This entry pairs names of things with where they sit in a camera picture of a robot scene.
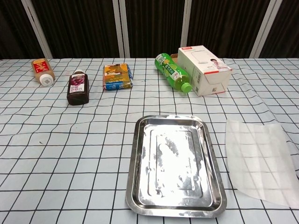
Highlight white paper towel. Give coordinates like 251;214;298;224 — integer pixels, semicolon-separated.
225;119;299;209

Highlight metal tray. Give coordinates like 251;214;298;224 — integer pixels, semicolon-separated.
125;114;228;218

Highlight checked light blue tablecloth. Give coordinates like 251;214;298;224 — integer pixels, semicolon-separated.
0;57;299;224

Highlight green plastic drink bottle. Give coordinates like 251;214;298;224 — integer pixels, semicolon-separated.
154;53;193;94

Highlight orange and blue snack package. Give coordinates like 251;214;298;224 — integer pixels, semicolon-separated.
102;63;135;91

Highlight white cardboard product box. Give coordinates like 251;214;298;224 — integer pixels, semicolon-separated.
170;45;233;97

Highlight dark grape juice bottle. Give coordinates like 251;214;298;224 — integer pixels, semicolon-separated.
66;70;90;106

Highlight black folding screen white frames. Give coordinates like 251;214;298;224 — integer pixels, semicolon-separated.
0;0;299;59

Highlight tan bottle with red label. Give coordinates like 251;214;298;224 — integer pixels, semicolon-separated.
31;58;56;87

